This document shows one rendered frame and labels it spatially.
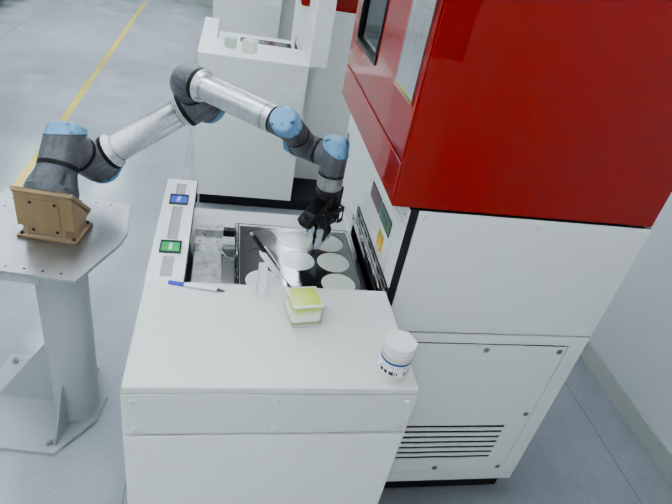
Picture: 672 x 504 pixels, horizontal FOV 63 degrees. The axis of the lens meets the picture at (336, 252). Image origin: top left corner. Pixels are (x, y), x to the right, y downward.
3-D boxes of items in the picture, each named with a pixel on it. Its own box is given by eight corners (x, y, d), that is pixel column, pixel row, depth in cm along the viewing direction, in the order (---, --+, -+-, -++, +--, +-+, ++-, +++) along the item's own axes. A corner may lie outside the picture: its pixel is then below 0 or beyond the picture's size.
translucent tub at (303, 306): (312, 306, 137) (316, 285, 134) (320, 327, 131) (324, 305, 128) (283, 308, 135) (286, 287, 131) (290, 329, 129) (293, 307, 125)
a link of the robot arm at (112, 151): (57, 146, 174) (202, 60, 166) (89, 163, 188) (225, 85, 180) (66, 177, 170) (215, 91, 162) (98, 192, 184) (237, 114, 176)
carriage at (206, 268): (222, 238, 176) (222, 231, 174) (218, 313, 146) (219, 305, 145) (196, 237, 174) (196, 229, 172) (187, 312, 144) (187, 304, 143)
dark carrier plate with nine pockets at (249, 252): (344, 234, 182) (344, 232, 182) (363, 300, 154) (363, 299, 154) (239, 227, 175) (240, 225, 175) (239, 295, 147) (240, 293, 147)
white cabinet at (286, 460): (311, 371, 251) (342, 219, 206) (343, 600, 173) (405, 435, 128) (165, 369, 237) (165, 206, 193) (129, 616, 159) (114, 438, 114)
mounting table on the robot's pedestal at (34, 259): (-64, 297, 156) (-75, 260, 149) (14, 218, 193) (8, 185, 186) (98, 319, 160) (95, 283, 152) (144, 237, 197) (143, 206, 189)
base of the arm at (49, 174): (14, 184, 154) (22, 151, 156) (32, 198, 168) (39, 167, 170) (70, 194, 156) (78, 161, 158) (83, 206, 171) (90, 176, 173)
